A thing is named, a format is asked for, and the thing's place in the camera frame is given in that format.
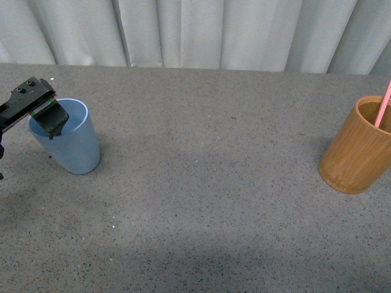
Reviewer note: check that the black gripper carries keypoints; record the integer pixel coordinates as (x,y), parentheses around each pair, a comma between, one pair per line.
(34,97)

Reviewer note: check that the blue plastic cup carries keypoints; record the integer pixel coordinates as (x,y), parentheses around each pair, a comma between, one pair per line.
(77,148)

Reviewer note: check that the bamboo chopstick holder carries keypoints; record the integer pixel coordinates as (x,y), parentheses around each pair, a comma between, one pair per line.
(360,152)

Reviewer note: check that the white pleated curtain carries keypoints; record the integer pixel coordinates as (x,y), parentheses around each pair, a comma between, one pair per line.
(349,37)

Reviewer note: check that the pink chopstick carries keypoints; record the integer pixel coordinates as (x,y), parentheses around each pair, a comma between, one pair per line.
(383,106)

